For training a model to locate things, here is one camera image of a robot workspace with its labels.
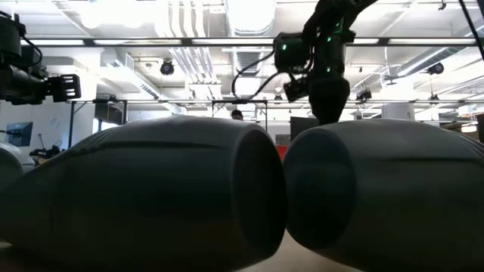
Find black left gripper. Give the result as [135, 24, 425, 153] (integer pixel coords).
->
[14, 70, 82, 106]

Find black ceiling spotlight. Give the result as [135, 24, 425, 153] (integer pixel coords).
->
[427, 61, 445, 76]
[160, 59, 175, 77]
[355, 88, 374, 103]

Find dark monitor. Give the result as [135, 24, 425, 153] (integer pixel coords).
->
[290, 116, 321, 143]

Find black hanging box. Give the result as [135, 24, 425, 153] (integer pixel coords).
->
[94, 102, 126, 126]

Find black desk equipment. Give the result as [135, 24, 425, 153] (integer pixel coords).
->
[29, 138, 66, 160]

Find red bin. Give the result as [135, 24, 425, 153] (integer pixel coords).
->
[275, 144, 290, 162]

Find grey deodorant stick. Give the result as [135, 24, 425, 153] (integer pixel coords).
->
[283, 119, 484, 272]
[0, 115, 288, 272]

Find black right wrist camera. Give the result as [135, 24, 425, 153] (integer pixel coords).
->
[283, 76, 310, 104]

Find black rack post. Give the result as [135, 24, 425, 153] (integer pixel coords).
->
[68, 100, 77, 149]

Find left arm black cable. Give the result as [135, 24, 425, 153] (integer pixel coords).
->
[21, 35, 44, 68]

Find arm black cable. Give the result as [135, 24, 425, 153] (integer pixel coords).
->
[231, 48, 290, 101]
[21, 35, 44, 68]

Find white ceiling duct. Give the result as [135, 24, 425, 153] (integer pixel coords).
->
[94, 48, 162, 100]

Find blue wall screen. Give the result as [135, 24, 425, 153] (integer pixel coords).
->
[5, 121, 35, 148]

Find black rack rail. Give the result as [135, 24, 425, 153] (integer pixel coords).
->
[67, 98, 484, 106]

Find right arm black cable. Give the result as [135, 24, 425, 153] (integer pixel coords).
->
[231, 48, 290, 101]

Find lit overhead frame beam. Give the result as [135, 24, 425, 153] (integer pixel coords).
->
[20, 36, 484, 48]

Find black hanging cable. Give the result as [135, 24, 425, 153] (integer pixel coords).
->
[458, 0, 484, 62]

